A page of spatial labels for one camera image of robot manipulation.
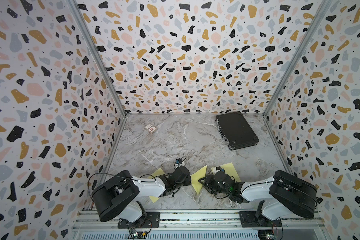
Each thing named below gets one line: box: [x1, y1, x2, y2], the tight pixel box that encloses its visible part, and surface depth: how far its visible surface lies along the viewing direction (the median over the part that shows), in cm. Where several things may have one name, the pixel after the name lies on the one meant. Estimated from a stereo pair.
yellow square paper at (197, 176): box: [190, 164, 207, 194], surface depth 89 cm
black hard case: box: [215, 111, 260, 151], surface depth 109 cm
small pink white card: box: [145, 124, 157, 133], surface depth 112 cm
